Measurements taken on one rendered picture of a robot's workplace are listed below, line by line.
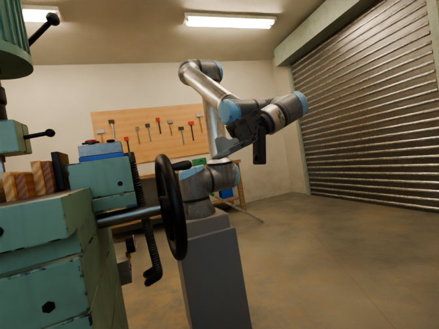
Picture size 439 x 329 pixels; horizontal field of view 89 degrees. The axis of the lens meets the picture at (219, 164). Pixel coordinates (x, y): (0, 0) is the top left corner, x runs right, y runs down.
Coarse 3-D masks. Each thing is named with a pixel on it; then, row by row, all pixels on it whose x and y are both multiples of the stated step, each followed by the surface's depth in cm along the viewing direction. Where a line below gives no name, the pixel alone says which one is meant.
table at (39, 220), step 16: (64, 192) 45; (80, 192) 43; (0, 208) 29; (16, 208) 30; (32, 208) 30; (48, 208) 31; (64, 208) 32; (80, 208) 41; (96, 208) 51; (112, 208) 53; (0, 224) 29; (16, 224) 30; (32, 224) 30; (48, 224) 31; (64, 224) 31; (80, 224) 39; (0, 240) 29; (16, 240) 29; (32, 240) 30; (48, 240) 31
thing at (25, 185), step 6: (18, 174) 45; (24, 174) 45; (30, 174) 48; (18, 180) 45; (24, 180) 45; (30, 180) 47; (18, 186) 45; (24, 186) 45; (30, 186) 47; (18, 192) 45; (24, 192) 45; (30, 192) 46; (18, 198) 44; (24, 198) 45
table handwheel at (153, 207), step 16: (160, 160) 55; (160, 176) 66; (160, 192) 72; (176, 192) 49; (128, 208) 58; (144, 208) 58; (160, 208) 59; (176, 208) 48; (112, 224) 56; (176, 224) 49; (176, 240) 50; (176, 256) 54
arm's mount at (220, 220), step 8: (216, 208) 135; (208, 216) 118; (216, 216) 117; (224, 216) 118; (192, 224) 113; (200, 224) 114; (208, 224) 115; (216, 224) 116; (224, 224) 118; (192, 232) 112; (200, 232) 114; (208, 232) 115
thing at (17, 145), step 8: (0, 120) 47; (8, 120) 47; (0, 128) 47; (8, 128) 47; (16, 128) 48; (24, 128) 52; (0, 136) 47; (8, 136) 47; (16, 136) 48; (0, 144) 47; (8, 144) 47; (16, 144) 48; (24, 144) 50; (0, 152) 47; (8, 152) 47; (16, 152) 48; (24, 152) 50; (32, 152) 54; (0, 160) 49
